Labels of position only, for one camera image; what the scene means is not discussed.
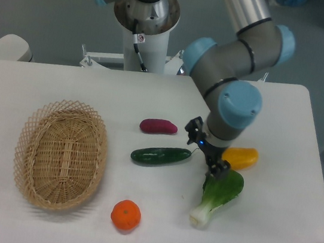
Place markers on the yellow bell pepper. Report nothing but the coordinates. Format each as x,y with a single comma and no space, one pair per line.
241,158

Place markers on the woven wicker basket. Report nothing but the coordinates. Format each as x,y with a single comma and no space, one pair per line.
61,155

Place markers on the purple sweet potato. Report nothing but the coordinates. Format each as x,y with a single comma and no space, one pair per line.
156,126

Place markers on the dark green cucumber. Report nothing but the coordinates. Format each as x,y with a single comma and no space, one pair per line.
161,156

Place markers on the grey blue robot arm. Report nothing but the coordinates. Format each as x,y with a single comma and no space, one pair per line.
216,70

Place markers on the white chair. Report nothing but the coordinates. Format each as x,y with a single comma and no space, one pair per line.
15,48

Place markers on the green bok choy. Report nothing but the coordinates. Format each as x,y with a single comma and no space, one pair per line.
216,193

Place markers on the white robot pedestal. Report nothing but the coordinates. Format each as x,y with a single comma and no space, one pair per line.
145,30

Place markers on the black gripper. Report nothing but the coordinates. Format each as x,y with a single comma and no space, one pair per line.
212,148

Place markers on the orange tangerine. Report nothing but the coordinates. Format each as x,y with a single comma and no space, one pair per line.
126,215

